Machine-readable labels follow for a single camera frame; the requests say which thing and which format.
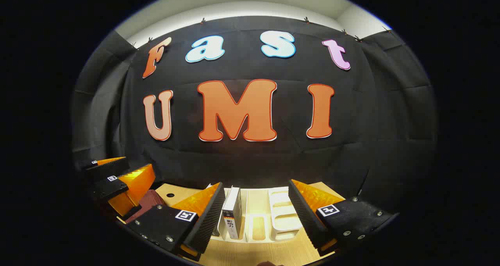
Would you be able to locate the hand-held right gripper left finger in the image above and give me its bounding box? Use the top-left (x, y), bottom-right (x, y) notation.
top-left (127, 182), bottom-right (226, 261)

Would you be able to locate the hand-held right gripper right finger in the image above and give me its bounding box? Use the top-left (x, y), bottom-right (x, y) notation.
top-left (288, 179), bottom-right (399, 257)

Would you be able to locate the white bookshelf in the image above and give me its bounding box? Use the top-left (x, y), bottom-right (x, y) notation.
top-left (207, 185), bottom-right (306, 244)

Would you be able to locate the white portrait cover book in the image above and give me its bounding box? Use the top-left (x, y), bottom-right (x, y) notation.
top-left (222, 186), bottom-right (243, 240)

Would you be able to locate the maroon schoolbag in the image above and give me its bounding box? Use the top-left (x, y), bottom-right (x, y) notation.
top-left (125, 190), bottom-right (165, 224)

